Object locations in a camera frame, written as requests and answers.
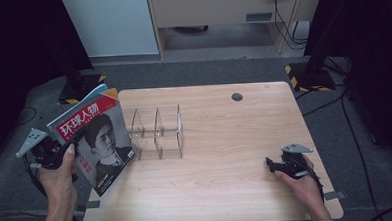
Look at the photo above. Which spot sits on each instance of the magazine with portrait cover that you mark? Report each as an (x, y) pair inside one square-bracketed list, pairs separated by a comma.
[(105, 144)]

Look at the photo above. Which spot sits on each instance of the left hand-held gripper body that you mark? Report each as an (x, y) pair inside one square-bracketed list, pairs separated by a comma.
[(47, 153)]

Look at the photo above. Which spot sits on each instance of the grey tape strip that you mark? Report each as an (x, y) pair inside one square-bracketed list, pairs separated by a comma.
[(92, 204), (334, 195)]

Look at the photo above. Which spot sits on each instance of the black curtain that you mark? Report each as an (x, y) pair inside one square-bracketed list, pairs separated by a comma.
[(21, 48), (374, 32)]

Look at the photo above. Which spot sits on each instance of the person's left hand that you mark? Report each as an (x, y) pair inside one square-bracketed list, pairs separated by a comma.
[(58, 186)]

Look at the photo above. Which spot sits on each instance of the black stand base striped tape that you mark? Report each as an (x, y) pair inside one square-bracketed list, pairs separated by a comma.
[(311, 77), (79, 87)]

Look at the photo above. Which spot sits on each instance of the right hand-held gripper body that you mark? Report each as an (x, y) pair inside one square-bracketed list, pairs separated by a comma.
[(296, 164)]

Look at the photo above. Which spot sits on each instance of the white cabinet panel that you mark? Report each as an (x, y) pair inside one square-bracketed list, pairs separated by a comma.
[(110, 24)]

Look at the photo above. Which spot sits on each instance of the clear acrylic divider rack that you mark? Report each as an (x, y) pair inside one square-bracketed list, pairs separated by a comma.
[(158, 125)]

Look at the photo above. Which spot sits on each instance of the person's right hand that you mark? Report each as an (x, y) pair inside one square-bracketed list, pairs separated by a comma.
[(306, 190)]

